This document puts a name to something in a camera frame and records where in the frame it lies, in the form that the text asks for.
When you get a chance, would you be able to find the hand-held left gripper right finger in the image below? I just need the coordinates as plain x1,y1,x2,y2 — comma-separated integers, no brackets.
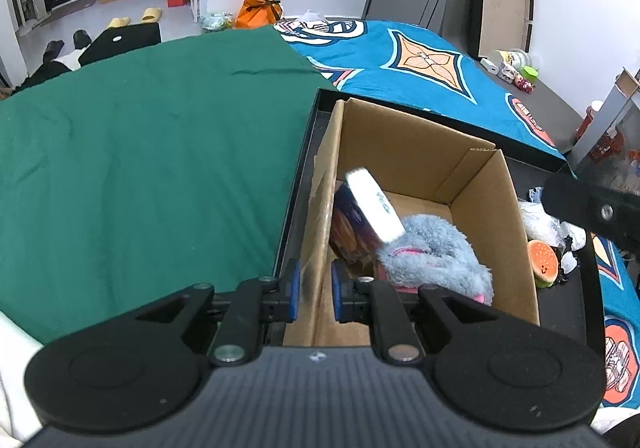
330,260,506,364

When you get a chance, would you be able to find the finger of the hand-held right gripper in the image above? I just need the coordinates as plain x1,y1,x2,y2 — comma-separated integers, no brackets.
542,172,640,256

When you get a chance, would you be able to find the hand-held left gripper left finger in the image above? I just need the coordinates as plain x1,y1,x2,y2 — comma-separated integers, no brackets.
134,258,302,365

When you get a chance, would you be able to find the clear bag of white stuffing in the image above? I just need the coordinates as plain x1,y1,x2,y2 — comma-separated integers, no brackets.
517,201,563,246

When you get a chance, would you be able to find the burger plush toy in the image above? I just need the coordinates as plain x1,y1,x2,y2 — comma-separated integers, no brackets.
526,239,560,290

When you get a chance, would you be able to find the black tray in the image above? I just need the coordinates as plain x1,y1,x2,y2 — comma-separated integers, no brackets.
262,87,608,359

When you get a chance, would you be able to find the brown cardboard box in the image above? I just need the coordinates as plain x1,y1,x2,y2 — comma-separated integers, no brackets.
282,97,542,348

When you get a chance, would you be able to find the small crumpled plastic wrap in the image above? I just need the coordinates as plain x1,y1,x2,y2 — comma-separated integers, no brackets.
560,251,581,279

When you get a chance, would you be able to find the red printed container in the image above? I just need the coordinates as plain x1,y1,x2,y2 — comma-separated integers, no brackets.
590,125,623,161

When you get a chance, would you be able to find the red cup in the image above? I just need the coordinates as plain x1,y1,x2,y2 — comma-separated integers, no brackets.
575,101,603,141

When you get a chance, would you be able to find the grey cardboard column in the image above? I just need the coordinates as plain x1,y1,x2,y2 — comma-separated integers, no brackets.
567,68,640,169

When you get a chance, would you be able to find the white tissue pack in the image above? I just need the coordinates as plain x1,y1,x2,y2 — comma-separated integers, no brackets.
345,167,407,245

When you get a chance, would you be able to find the grey plush toy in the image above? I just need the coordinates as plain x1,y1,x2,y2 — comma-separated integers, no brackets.
375,214,496,306

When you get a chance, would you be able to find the white jar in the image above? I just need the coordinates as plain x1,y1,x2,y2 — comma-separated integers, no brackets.
495,48,531,72

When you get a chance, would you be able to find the blue printed blanket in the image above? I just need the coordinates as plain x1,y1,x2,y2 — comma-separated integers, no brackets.
272,18,640,411

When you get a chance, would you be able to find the green blanket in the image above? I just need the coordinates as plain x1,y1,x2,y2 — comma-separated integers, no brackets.
0,23,341,346

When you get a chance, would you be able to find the green plastic bag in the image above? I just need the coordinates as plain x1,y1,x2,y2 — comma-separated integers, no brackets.
200,12,235,32

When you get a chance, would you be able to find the orange bag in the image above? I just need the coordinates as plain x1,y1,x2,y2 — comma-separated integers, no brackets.
235,0,283,29

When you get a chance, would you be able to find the black bag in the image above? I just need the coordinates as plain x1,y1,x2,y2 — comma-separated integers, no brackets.
79,22,162,65

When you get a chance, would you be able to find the black and white cloth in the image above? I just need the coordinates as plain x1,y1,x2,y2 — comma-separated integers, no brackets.
10,51,83,92

